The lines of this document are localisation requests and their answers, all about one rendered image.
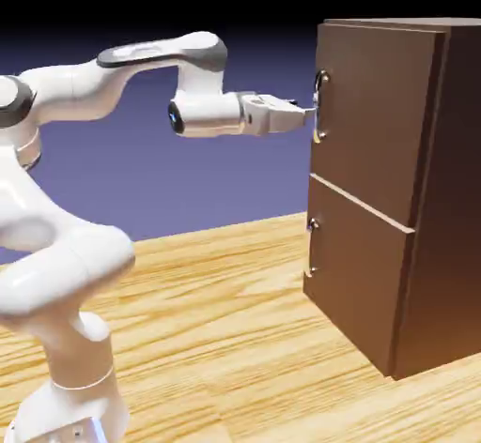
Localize short curved metal handle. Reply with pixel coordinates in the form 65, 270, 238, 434
305, 218, 321, 280

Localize long curved metal handle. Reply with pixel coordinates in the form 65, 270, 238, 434
312, 69, 332, 145

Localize short brown cabinet door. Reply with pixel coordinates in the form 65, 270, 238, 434
303, 173, 417, 378

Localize brown wooden cabinet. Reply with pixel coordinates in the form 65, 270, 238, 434
303, 17, 481, 381

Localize tall brown cabinet door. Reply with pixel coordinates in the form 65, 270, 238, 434
309, 23, 447, 229

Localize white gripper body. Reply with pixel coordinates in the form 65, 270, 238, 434
265, 94, 306, 135

